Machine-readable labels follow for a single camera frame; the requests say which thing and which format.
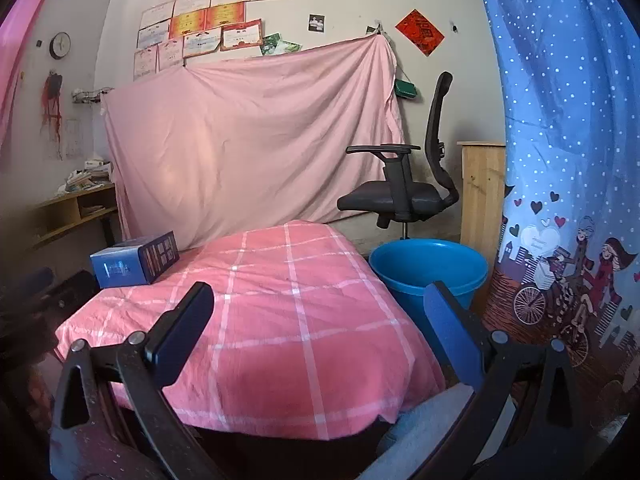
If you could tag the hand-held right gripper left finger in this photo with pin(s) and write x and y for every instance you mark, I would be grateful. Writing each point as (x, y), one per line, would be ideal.
(180, 330)

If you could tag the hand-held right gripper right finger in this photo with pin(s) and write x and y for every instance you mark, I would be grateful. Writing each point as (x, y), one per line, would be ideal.
(450, 330)

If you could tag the blue plastic bucket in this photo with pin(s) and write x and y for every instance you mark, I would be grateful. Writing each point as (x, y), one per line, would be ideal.
(425, 265)

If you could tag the blue cardboard box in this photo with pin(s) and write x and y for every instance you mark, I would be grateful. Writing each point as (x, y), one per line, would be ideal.
(120, 267)

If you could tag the person's jeans leg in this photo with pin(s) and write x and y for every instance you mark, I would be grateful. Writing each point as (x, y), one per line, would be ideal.
(425, 425)

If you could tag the pink checked tablecloth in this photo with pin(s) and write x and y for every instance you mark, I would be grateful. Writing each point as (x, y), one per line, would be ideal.
(300, 320)

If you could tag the light wooden cabinet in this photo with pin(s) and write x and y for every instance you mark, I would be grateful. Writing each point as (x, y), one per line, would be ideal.
(480, 195)

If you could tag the black office chair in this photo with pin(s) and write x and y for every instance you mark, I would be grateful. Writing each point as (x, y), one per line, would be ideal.
(390, 197)

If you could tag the wooden shelf desk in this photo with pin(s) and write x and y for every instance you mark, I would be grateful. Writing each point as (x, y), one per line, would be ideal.
(60, 212)

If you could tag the pile of newspapers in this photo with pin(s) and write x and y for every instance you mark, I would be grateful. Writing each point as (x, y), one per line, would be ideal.
(85, 180)

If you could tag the pink hanging sheet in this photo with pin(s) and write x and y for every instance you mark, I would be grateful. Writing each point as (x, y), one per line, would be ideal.
(250, 135)

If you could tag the blue dotted printed curtain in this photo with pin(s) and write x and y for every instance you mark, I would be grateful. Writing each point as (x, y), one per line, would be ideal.
(560, 125)

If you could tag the green hanging purse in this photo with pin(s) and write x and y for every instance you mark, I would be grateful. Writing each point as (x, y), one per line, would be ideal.
(406, 88)

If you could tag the red diamond paper decoration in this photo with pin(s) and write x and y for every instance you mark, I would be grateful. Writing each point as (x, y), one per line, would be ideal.
(419, 32)

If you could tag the green pictures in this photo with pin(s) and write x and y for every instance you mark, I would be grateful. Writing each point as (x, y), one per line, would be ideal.
(272, 45)

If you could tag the pink curtain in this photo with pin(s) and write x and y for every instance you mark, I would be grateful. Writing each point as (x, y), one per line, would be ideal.
(25, 35)

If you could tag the wall calendar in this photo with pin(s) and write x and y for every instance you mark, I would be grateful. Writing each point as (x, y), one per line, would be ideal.
(72, 137)

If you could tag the red tassel wall hanging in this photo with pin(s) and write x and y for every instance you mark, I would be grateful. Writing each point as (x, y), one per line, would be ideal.
(52, 92)

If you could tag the group of wall certificates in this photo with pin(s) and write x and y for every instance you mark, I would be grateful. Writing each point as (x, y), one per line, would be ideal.
(200, 22)

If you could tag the round wall clock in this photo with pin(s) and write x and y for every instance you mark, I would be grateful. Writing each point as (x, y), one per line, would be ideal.
(60, 45)

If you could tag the small wall photo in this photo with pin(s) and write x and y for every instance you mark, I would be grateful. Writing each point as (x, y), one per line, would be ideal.
(316, 22)

